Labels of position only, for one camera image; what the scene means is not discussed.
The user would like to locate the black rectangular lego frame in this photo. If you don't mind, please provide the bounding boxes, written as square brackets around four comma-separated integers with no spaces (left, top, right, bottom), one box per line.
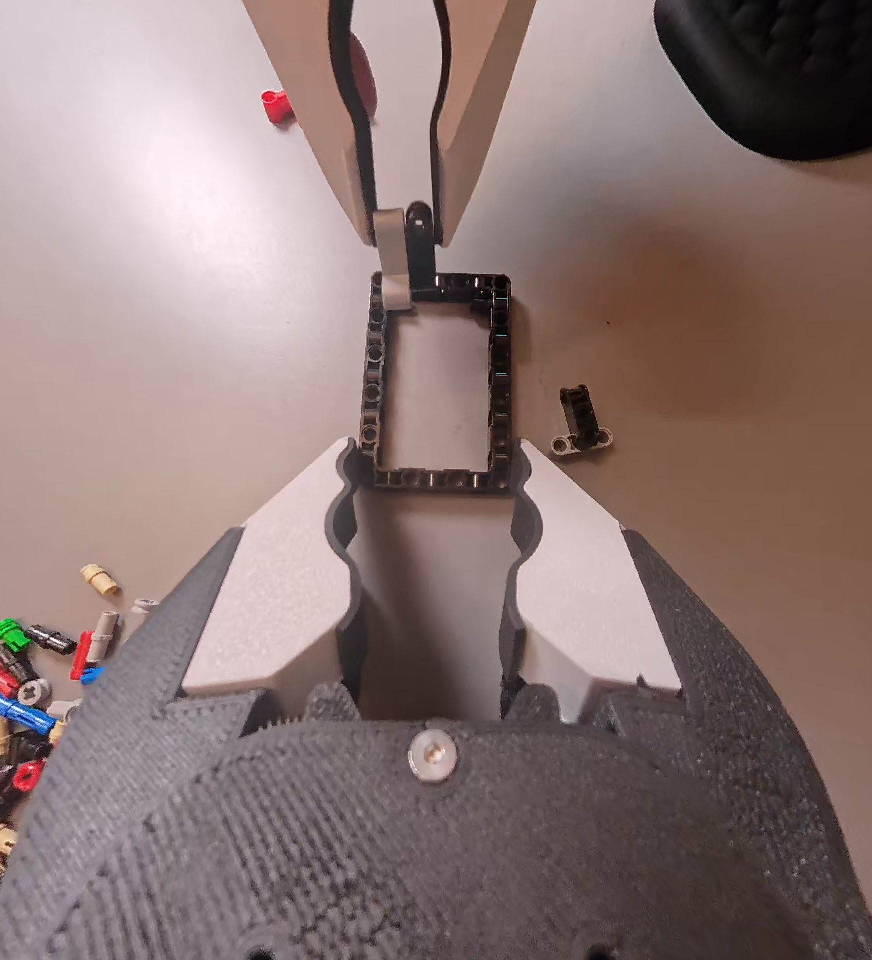
[359,271,515,496]

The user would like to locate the grey lego connector assembly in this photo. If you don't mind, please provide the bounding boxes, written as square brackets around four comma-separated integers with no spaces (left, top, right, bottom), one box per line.
[372,201,437,312]

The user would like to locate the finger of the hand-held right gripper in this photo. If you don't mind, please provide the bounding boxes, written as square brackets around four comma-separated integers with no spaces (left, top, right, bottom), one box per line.
[244,0,379,249]
[427,0,539,249]

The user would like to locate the grey and black lego assembly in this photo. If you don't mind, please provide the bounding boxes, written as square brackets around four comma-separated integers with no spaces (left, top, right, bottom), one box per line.
[550,384,615,459]

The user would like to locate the person's right hand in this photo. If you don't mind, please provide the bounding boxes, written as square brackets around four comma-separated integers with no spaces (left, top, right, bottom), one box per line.
[349,33,381,121]

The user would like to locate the pile of small lego pieces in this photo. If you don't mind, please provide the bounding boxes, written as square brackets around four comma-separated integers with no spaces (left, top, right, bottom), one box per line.
[0,596,159,909]

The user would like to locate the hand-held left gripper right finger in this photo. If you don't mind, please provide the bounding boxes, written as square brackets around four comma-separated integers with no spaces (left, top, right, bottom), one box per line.
[499,437,684,725]

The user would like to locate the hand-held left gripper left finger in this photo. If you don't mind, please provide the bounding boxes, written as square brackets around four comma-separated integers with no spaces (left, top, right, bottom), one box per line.
[179,437,368,721]

